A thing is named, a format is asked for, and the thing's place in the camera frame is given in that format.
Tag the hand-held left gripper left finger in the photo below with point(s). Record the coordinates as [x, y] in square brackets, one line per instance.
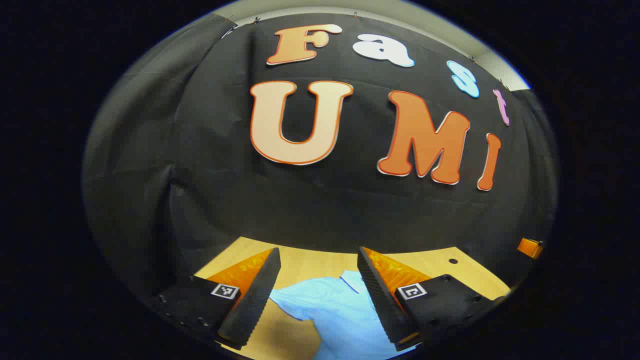
[252, 300]

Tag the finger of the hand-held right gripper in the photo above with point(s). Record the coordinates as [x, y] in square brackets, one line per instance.
[530, 248]

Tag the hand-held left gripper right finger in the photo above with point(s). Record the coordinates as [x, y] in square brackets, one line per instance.
[382, 300]

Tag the light blue T-shirt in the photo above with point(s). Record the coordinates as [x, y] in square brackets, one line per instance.
[340, 315]

